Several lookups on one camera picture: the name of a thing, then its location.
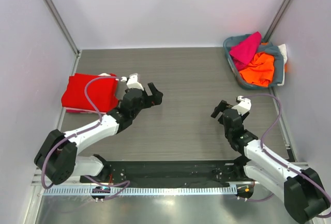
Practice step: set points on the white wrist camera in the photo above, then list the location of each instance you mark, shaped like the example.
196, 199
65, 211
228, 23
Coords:
243, 105
133, 82

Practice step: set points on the slotted cable duct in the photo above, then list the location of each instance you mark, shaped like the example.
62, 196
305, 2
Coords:
92, 190

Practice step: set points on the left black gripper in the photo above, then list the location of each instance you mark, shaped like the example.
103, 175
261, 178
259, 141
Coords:
155, 99

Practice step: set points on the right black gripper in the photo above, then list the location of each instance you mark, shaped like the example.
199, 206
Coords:
224, 110

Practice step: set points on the left aluminium corner post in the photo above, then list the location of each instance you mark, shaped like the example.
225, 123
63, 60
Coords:
60, 23

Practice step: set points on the orange t-shirt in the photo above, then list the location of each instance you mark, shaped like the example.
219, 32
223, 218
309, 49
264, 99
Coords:
260, 70

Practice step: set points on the right aluminium corner post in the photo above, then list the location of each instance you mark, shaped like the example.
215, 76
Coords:
277, 18

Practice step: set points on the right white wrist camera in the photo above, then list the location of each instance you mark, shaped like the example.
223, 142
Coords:
243, 105

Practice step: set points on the teal laundry basket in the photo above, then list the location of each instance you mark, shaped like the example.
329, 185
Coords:
227, 45

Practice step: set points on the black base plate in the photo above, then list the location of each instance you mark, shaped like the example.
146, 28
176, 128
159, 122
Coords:
177, 174

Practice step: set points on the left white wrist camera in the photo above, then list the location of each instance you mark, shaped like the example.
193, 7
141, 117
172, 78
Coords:
133, 82

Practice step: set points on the aluminium corner post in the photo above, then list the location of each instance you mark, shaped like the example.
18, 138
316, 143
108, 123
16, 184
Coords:
60, 23
277, 18

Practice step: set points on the white t-shirt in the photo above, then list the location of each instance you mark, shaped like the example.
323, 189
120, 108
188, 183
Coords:
283, 50

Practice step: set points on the magenta t-shirt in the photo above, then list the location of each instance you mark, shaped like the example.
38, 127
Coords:
244, 48

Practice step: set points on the folded red t-shirt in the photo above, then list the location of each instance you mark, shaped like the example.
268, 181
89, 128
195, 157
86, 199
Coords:
85, 90

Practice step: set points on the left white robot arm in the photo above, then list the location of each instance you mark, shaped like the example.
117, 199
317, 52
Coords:
59, 159

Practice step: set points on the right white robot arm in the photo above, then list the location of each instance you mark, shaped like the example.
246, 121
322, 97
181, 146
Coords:
300, 190

